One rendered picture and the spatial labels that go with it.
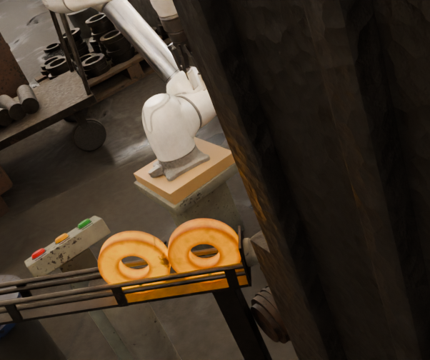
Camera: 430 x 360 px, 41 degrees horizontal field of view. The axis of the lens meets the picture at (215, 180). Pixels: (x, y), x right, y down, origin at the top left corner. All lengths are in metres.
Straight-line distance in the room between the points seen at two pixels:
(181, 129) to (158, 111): 0.11
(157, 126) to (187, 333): 0.73
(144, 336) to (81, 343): 0.64
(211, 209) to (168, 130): 0.37
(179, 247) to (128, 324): 0.51
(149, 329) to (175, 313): 0.50
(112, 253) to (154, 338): 0.54
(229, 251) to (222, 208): 1.07
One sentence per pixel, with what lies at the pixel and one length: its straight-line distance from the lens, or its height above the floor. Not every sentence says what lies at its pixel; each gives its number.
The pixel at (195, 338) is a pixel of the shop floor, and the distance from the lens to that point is 2.08.
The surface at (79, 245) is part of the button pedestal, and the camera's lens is 1.67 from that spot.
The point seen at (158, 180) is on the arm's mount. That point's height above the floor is 0.40.
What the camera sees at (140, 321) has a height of 0.37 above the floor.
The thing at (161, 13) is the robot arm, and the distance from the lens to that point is 1.86.
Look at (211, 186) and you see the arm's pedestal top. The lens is 2.12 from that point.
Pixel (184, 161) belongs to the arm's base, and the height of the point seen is 0.43.
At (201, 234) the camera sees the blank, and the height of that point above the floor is 0.76.
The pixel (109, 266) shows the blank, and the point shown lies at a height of 0.74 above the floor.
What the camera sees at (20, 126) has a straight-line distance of 3.54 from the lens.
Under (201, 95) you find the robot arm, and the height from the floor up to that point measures 0.59.
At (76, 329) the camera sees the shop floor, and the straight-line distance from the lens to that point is 2.38.
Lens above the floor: 1.45
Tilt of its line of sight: 31 degrees down
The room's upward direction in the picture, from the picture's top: 23 degrees counter-clockwise
